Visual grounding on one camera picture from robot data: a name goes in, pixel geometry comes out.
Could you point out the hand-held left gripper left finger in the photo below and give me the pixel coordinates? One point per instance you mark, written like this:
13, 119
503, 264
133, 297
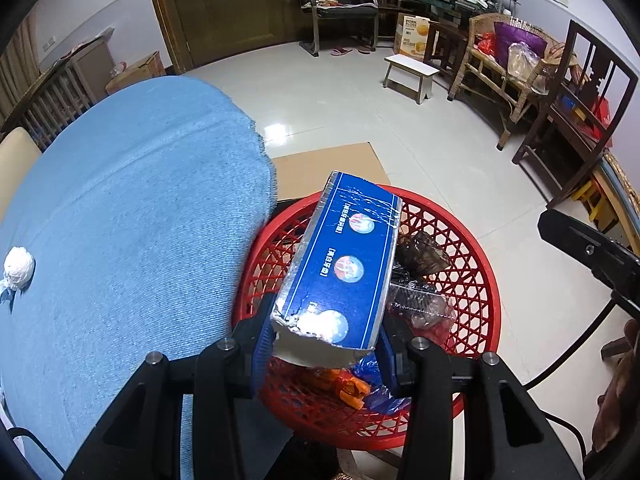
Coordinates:
260, 365

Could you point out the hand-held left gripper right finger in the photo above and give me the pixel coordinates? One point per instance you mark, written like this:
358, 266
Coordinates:
389, 360

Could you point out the blue plastic bag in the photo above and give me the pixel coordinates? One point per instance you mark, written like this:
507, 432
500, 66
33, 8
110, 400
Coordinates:
380, 402

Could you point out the blue foil box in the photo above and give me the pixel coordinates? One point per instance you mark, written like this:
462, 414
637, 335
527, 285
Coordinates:
340, 270

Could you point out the red plastic mesh basket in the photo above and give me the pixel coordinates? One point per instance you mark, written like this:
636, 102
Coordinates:
450, 225

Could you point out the person's right forearm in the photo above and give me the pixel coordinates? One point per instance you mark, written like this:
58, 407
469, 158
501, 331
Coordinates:
620, 410

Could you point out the orange plastic piece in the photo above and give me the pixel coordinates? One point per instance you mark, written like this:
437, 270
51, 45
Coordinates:
345, 387

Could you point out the clear plastic wrapper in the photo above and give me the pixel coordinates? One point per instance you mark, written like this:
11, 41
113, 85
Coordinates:
420, 305

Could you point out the brown clear plastic cup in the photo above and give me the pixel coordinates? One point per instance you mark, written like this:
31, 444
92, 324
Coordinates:
422, 255

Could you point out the tall dark wooden chair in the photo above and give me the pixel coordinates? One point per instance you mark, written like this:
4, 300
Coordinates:
555, 125

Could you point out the wicker armchair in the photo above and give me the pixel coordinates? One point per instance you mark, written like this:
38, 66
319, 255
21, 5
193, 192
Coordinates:
492, 80

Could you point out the clear plastic bag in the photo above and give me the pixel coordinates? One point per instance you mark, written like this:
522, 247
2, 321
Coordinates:
522, 62

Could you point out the cardboard sheet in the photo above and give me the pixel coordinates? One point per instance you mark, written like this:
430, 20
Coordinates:
325, 165

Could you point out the blue tablecloth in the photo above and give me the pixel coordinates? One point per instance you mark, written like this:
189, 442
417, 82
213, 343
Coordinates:
125, 210

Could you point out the purple bag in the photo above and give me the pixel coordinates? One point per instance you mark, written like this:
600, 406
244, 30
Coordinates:
520, 40

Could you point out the red plastic bag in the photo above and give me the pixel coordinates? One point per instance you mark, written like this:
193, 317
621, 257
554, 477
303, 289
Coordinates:
487, 44

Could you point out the white wooden stool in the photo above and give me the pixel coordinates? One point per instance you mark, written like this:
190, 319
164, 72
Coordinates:
410, 66

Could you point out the white tissue ball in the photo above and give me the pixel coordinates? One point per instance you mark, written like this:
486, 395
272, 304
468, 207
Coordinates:
19, 266

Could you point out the orange printed carton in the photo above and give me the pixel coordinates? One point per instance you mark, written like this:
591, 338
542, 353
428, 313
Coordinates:
411, 35

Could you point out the glass top desk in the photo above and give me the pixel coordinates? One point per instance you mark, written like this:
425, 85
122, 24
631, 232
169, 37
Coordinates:
450, 5

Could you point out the pink slipper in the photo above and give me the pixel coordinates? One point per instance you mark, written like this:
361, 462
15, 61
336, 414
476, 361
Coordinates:
366, 49
341, 51

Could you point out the brown cardboard box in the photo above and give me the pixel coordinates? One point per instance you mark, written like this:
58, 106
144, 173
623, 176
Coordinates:
135, 72

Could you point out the cream leather sofa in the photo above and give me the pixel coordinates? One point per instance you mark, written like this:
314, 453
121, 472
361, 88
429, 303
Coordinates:
15, 155

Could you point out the black metal armchair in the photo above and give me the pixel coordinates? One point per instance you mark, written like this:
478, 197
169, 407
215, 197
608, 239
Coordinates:
345, 10

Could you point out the golden wooden door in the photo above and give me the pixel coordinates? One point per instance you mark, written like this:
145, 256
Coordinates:
235, 10

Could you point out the beige curtain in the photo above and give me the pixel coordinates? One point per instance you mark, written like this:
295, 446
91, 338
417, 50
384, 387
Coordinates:
17, 70

